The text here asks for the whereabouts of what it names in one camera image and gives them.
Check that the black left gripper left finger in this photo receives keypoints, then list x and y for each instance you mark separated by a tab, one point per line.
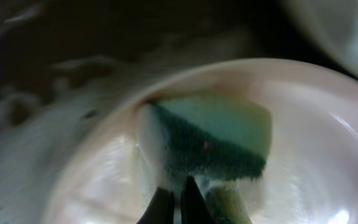
160	209

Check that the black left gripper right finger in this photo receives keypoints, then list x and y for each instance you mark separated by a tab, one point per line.
193	208

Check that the green and yellow sponge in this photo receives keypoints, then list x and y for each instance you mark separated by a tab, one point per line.
216	139

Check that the pale pink plate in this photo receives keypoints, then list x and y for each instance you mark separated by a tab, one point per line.
311	174

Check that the pale grey plate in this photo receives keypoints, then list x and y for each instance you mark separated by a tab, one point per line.
332	25

